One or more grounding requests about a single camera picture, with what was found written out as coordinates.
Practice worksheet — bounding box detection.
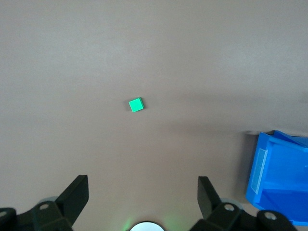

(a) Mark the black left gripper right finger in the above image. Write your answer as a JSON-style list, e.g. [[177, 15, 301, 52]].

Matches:
[[190, 176, 296, 231]]

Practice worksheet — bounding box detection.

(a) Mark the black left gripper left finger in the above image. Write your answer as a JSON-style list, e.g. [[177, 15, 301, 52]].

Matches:
[[0, 175, 90, 231]]

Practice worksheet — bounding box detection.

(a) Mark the green cube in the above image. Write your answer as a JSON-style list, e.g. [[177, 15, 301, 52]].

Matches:
[[128, 97, 146, 113]]

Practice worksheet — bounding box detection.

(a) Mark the blue plastic storage bin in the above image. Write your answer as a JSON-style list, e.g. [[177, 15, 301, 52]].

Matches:
[[245, 130, 308, 227]]

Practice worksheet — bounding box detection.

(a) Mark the brown table mat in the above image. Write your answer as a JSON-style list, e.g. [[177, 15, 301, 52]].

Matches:
[[0, 0, 308, 231]]

